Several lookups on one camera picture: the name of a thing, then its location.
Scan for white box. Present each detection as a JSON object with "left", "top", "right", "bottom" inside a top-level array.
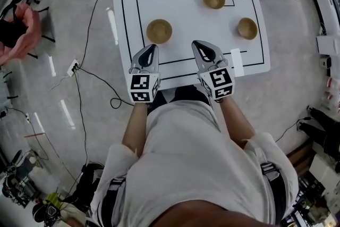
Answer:
[{"left": 316, "top": 35, "right": 340, "bottom": 56}]

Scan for black harness strap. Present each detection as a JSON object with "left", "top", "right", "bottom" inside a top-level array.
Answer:
[
  {"left": 97, "top": 176, "right": 125, "bottom": 227},
  {"left": 260, "top": 162, "right": 287, "bottom": 224}
]

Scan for black bag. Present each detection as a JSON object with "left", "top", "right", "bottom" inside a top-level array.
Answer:
[{"left": 0, "top": 18, "right": 29, "bottom": 48}]

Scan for black cable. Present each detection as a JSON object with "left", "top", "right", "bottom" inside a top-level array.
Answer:
[
  {"left": 78, "top": 68, "right": 135, "bottom": 110},
  {"left": 73, "top": 71, "right": 89, "bottom": 170},
  {"left": 79, "top": 0, "right": 143, "bottom": 68}
]

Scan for yellow-green item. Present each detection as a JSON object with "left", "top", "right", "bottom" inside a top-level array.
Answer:
[{"left": 45, "top": 192, "right": 64, "bottom": 211}]

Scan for white power strip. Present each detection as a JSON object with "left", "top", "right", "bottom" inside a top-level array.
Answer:
[{"left": 66, "top": 58, "right": 80, "bottom": 78}]

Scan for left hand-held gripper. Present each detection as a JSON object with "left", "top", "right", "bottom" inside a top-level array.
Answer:
[{"left": 126, "top": 44, "right": 162, "bottom": 104}]

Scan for person's right forearm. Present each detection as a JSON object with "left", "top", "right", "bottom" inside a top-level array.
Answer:
[{"left": 217, "top": 97, "right": 256, "bottom": 148}]

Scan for person's white shirt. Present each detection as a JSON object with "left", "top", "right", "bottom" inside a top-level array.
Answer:
[{"left": 90, "top": 99, "right": 300, "bottom": 227}]

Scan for person's chin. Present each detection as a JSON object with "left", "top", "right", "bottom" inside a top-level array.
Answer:
[{"left": 151, "top": 200, "right": 282, "bottom": 227}]

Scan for person's left forearm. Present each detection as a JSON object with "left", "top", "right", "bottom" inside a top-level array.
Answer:
[{"left": 122, "top": 102, "right": 149, "bottom": 157}]

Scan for person's black trousers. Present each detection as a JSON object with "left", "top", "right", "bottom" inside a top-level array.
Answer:
[{"left": 152, "top": 85, "right": 210, "bottom": 108}]

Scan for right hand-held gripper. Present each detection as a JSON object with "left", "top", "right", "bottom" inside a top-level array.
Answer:
[{"left": 191, "top": 40, "right": 237, "bottom": 101}]

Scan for pink chair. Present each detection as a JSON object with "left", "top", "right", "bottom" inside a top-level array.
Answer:
[{"left": 0, "top": 2, "right": 56, "bottom": 66}]

